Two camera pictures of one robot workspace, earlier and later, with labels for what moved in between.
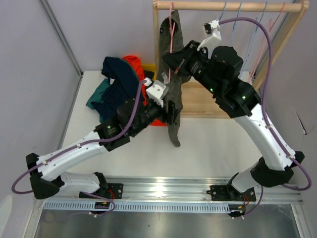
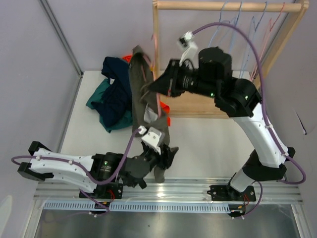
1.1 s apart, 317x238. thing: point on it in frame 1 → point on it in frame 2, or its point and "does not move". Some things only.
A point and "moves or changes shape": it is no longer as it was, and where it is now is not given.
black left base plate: (113, 191) does not move
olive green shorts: (171, 35) → (146, 111)
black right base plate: (227, 193) does not move
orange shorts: (157, 123) moves or changes shape
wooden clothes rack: (197, 102) does not move
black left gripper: (172, 110) → (168, 155)
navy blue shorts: (124, 87) does not move
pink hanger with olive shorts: (172, 29) → (145, 56)
